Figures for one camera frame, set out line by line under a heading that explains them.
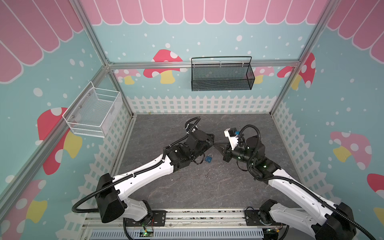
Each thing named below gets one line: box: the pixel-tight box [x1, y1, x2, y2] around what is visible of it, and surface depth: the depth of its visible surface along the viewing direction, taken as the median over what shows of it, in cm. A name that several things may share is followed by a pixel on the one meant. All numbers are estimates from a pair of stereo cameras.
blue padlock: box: [204, 153, 213, 163], surface depth 96 cm
